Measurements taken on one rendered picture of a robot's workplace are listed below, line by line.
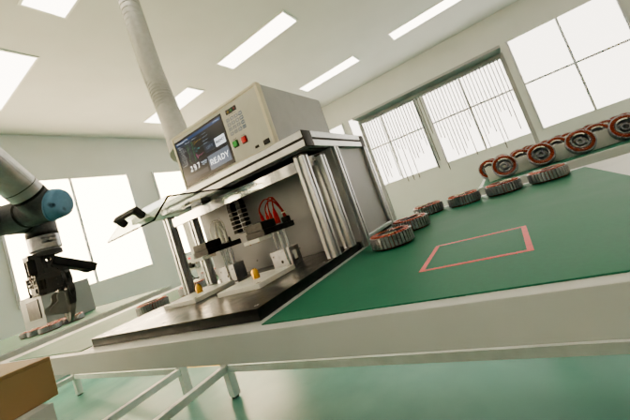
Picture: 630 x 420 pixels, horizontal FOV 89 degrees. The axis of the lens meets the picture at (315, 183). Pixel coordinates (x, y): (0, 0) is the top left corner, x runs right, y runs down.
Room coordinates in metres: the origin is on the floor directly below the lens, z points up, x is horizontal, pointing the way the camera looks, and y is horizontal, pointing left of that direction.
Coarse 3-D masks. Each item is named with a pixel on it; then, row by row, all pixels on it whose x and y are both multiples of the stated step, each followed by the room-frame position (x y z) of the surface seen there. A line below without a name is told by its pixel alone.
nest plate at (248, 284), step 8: (264, 272) 0.92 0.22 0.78; (272, 272) 0.86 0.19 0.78; (280, 272) 0.83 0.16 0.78; (248, 280) 0.86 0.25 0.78; (256, 280) 0.81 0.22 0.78; (264, 280) 0.77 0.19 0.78; (272, 280) 0.79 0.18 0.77; (232, 288) 0.82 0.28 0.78; (240, 288) 0.78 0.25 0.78; (248, 288) 0.77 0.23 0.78; (256, 288) 0.76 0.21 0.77
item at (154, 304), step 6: (150, 300) 1.22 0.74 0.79; (156, 300) 1.16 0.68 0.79; (162, 300) 1.17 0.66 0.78; (168, 300) 1.20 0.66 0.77; (138, 306) 1.16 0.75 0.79; (144, 306) 1.13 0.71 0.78; (150, 306) 1.14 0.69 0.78; (156, 306) 1.15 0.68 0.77; (138, 312) 1.14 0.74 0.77; (144, 312) 1.14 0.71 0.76
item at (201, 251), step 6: (216, 240) 1.04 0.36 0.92; (234, 240) 1.10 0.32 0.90; (240, 240) 1.12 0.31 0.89; (198, 246) 1.02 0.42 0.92; (204, 246) 1.00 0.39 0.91; (210, 246) 1.01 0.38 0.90; (216, 246) 1.03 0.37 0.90; (222, 246) 1.05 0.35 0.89; (228, 246) 1.07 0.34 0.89; (198, 252) 1.02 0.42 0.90; (204, 252) 1.00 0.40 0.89; (210, 252) 1.00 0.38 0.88; (222, 252) 1.11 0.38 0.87; (228, 252) 1.10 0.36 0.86; (198, 258) 0.99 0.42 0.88; (204, 258) 0.99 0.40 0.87; (222, 258) 1.11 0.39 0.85; (228, 258) 1.10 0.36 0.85; (234, 258) 1.09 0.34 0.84
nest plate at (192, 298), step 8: (232, 280) 1.00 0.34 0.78; (208, 288) 1.01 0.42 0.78; (216, 288) 0.94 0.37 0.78; (224, 288) 0.96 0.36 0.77; (184, 296) 1.01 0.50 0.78; (192, 296) 0.93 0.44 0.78; (200, 296) 0.89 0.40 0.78; (208, 296) 0.91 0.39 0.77; (168, 304) 0.96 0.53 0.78; (176, 304) 0.92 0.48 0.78; (184, 304) 0.90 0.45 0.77
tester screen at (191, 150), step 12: (216, 120) 1.01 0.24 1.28; (204, 132) 1.04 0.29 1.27; (216, 132) 1.02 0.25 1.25; (180, 144) 1.11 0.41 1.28; (192, 144) 1.08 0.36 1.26; (228, 144) 1.00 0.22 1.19; (180, 156) 1.12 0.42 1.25; (192, 156) 1.09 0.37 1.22; (204, 156) 1.06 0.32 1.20; (216, 168) 1.04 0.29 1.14; (192, 180) 1.11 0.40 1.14
